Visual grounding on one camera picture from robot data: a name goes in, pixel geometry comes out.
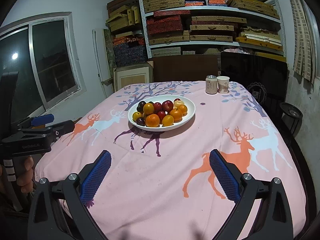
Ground dark brown wooden board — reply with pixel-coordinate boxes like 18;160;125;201
147;54;220;83

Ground aluminium frame window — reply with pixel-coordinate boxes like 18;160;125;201
0;12;87;118

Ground black round stool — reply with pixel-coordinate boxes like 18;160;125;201
279;102;303;138

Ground grey woven box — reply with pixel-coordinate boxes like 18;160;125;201
151;47;182;57

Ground beige drink can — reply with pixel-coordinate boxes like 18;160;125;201
205;75;218;95

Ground person's left hand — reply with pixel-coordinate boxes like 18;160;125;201
15;155;35;193

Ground stack of yellowish woven boxes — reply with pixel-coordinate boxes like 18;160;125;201
226;0;280;19

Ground beige picture frame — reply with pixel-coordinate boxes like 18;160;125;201
112;60;154;93

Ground flat tan woven box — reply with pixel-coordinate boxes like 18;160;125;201
148;31;190;46

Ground pile of tan woven boxes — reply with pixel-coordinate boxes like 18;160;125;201
106;0;142;34

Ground beige paper cup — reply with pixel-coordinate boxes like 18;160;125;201
217;76;230;94

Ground pink deer print tablecloth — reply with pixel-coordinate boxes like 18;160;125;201
34;81;304;240

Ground black chair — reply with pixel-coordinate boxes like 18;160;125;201
220;51;289;115

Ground hanging tan tiled strips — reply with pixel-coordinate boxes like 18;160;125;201
285;0;314;84

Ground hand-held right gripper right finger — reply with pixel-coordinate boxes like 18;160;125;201
209;149;293;240

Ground white plate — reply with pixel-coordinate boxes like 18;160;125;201
128;94;196;132

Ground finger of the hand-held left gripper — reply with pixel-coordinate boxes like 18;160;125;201
17;120;76;143
14;114;55;131

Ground stack of red patterned boxes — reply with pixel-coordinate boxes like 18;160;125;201
146;10;191;36

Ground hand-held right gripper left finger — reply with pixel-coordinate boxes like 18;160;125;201
27;150;112;240

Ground window with metal grille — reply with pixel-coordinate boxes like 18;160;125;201
302;0;320;80

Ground marbled grey panel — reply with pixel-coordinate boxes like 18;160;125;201
104;29;117;68

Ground white leaning panel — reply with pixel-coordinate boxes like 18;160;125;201
92;28;113;98

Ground stack of brown woven boxes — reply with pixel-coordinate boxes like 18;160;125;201
189;16;247;42

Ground stack of yellow flat boxes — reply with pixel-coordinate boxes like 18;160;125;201
236;27;283;52

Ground white metal shelf rack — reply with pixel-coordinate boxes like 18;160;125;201
139;0;287;58

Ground stack of blue patterned boxes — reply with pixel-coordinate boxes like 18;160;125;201
112;37;148;67

